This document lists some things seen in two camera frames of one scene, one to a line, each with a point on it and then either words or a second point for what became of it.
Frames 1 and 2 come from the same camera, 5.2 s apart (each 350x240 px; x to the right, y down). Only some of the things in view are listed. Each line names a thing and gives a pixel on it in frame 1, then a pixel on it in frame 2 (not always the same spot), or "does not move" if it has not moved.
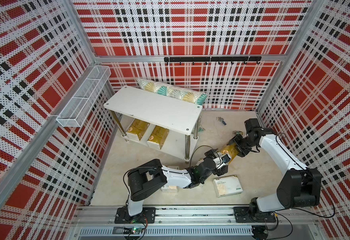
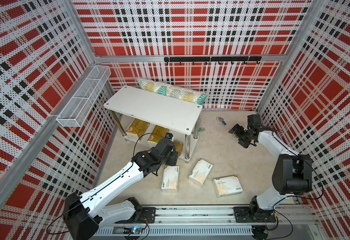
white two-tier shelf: [166, 123] does not move
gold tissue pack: [231, 149] -> [178, 147]
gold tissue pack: [158, 137] does not move
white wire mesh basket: [74, 113] does not move
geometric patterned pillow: [192, 97] does not move
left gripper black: [210, 154] -> [173, 158]
